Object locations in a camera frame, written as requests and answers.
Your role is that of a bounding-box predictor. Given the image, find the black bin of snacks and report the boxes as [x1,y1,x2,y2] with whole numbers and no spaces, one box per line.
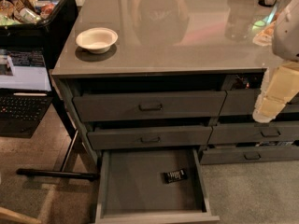
[0,0,79,69]

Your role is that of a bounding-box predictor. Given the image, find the wooden chair corner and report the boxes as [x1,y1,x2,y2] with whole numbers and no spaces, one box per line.
[0,207,41,224]

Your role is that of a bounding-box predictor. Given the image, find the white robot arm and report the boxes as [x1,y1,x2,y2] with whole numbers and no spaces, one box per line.
[252,0,299,123]

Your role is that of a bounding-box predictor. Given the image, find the black rxbar chocolate bar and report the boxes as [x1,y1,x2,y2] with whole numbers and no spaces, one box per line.
[164,169,188,184]

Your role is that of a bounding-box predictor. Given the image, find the white paper bowl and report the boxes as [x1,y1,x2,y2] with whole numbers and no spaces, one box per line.
[76,27,118,54]

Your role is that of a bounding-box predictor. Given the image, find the grey top right drawer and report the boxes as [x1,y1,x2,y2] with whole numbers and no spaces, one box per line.
[220,89,299,116]

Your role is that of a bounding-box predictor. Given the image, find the grey counter cabinet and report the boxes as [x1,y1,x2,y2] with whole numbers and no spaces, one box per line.
[51,0,299,224]

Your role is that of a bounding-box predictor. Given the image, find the grey top left drawer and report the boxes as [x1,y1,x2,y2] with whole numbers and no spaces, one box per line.
[73,91,226,121]

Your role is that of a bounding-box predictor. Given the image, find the black laptop stand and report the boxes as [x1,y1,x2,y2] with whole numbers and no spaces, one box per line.
[16,77,99,182]

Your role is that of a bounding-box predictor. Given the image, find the black laptop computer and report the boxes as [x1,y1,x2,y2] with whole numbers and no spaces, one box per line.
[0,49,52,138]

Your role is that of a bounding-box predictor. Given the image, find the chip bags in drawer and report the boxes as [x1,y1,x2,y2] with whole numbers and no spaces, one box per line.
[232,74,263,90]

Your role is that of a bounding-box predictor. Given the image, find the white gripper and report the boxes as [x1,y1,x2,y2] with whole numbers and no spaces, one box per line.
[252,61,299,123]

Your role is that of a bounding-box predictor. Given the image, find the grey middle left drawer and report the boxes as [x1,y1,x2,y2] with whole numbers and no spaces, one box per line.
[87,125,212,150]

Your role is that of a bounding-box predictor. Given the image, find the grey middle right drawer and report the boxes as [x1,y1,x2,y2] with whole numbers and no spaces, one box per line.
[208,121,299,145]

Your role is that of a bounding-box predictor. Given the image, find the glass jar of snacks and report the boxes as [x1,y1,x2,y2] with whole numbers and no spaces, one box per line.
[253,0,291,46]

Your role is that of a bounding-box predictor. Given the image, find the open bottom left drawer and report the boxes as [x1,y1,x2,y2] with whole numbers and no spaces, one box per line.
[95,148,220,224]

